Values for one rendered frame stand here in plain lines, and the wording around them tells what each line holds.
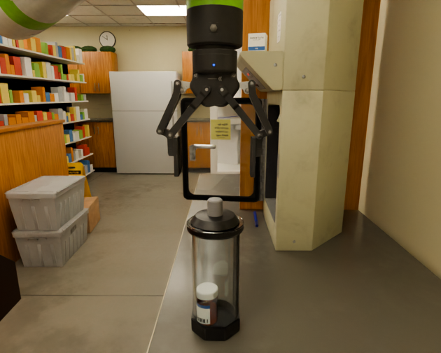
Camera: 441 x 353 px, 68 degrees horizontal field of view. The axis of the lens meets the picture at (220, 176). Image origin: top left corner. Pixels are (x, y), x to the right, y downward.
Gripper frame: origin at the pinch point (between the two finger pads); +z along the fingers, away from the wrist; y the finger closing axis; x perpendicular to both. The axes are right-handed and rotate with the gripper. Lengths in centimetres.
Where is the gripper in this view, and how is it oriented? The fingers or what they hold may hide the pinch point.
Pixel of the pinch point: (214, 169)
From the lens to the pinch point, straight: 59.2
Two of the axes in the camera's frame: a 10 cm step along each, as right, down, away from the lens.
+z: 0.0, 9.7, 2.4
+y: -10.0, -0.1, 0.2
